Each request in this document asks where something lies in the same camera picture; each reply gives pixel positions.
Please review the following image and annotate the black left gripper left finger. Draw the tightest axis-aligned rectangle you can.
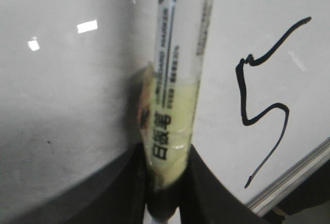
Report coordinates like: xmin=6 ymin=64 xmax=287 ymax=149
xmin=10 ymin=142 xmax=150 ymax=224

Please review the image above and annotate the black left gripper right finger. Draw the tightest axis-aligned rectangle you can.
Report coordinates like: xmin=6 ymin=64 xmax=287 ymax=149
xmin=179 ymin=146 xmax=267 ymax=224

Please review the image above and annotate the white taped whiteboard marker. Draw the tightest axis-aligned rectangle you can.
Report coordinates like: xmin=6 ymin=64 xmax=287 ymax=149
xmin=139 ymin=0 xmax=213 ymax=223

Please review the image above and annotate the white whiteboard with metal frame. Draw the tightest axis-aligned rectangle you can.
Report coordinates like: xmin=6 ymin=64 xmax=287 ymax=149
xmin=1 ymin=0 xmax=329 ymax=223

